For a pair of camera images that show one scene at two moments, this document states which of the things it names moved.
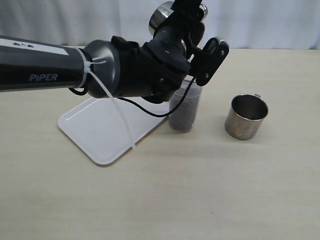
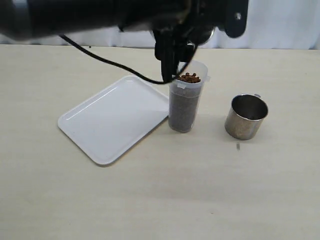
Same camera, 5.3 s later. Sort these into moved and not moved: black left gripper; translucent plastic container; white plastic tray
Moved: black left gripper
Not moved: translucent plastic container; white plastic tray
